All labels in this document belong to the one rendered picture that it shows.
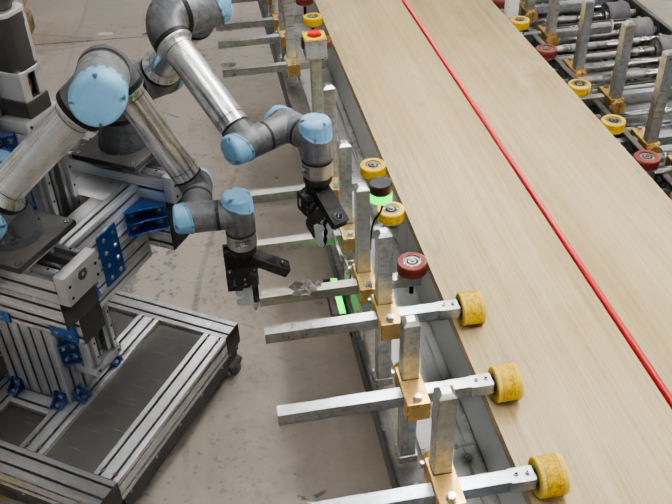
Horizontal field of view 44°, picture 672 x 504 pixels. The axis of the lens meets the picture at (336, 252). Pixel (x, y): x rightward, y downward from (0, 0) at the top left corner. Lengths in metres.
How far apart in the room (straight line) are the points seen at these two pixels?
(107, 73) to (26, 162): 0.28
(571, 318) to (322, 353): 1.38
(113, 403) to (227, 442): 0.41
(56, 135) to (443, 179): 1.19
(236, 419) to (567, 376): 1.45
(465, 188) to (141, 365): 1.29
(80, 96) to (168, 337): 1.45
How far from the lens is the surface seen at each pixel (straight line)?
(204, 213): 2.00
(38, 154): 1.93
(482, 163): 2.64
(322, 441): 2.95
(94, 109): 1.83
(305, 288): 2.18
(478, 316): 1.99
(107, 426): 2.84
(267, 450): 2.94
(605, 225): 2.43
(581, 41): 3.42
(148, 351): 3.05
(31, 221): 2.22
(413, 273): 2.19
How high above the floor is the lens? 2.26
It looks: 37 degrees down
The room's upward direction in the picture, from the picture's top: 2 degrees counter-clockwise
